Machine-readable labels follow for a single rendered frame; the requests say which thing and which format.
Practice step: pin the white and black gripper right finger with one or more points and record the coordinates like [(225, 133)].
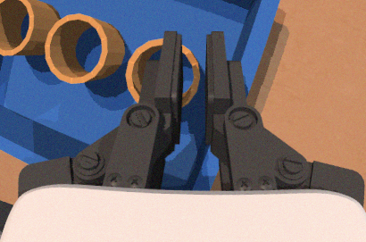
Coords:
[(251, 157)]

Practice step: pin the blue tray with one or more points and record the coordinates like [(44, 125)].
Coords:
[(45, 118)]

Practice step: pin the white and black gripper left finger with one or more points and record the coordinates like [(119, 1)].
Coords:
[(134, 153)]

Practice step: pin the bronze bushing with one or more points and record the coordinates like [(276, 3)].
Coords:
[(137, 63), (42, 17), (61, 44)]

